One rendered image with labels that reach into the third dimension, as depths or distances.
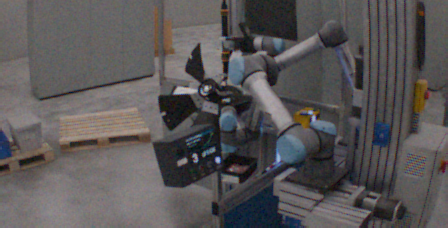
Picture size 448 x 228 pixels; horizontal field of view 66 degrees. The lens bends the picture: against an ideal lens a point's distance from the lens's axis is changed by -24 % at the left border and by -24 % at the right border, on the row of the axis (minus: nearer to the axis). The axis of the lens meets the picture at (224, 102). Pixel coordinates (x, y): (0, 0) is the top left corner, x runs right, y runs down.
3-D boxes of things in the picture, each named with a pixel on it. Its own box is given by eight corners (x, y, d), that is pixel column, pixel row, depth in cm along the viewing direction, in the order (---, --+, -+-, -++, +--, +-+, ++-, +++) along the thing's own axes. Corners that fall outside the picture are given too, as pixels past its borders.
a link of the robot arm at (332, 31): (348, 40, 199) (267, 85, 216) (347, 37, 209) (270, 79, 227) (337, 19, 198) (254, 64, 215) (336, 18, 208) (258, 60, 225)
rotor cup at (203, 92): (203, 106, 262) (191, 96, 253) (213, 84, 266) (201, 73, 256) (223, 111, 254) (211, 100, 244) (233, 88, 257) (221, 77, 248)
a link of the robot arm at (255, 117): (275, 47, 200) (251, 130, 228) (256, 49, 195) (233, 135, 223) (290, 60, 193) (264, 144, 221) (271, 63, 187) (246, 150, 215)
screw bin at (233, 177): (230, 165, 249) (229, 154, 247) (258, 169, 242) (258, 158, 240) (212, 180, 230) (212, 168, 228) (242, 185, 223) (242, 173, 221)
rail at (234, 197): (305, 153, 267) (306, 142, 264) (311, 155, 264) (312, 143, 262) (212, 214, 199) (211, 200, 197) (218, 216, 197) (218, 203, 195)
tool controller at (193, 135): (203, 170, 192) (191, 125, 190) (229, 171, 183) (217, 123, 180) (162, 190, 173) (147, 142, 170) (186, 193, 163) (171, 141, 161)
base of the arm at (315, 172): (340, 170, 180) (343, 150, 178) (324, 183, 170) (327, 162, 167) (313, 163, 190) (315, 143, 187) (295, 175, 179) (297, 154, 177)
